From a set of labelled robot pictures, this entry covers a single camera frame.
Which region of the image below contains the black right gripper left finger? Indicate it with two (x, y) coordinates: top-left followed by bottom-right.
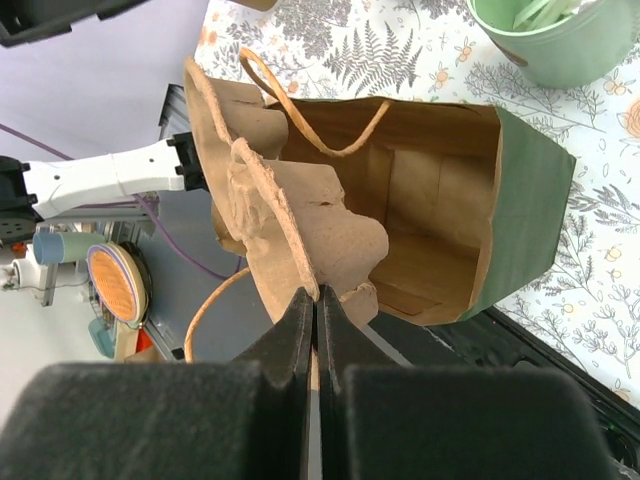
(1, 291), (314, 479)

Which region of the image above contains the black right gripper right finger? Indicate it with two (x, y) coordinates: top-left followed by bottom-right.
(316, 287), (620, 479)

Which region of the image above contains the brown cardboard cup carrier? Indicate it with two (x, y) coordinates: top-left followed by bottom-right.
(184, 58), (389, 327)

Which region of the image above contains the green paper bag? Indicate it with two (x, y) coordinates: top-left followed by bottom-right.
(183, 47), (578, 364)

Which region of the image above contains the brown paper coffee cup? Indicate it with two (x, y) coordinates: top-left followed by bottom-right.
(234, 0), (278, 12)

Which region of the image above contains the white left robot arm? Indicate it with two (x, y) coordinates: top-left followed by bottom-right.
(1, 133), (206, 241)

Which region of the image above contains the floral tablecloth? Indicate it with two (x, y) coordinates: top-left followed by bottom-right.
(185, 1), (639, 403)

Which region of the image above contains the green straw holder cup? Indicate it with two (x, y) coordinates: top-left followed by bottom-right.
(467, 1), (639, 89)

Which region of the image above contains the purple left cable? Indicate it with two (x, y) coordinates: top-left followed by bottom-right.
(0, 122), (241, 281)

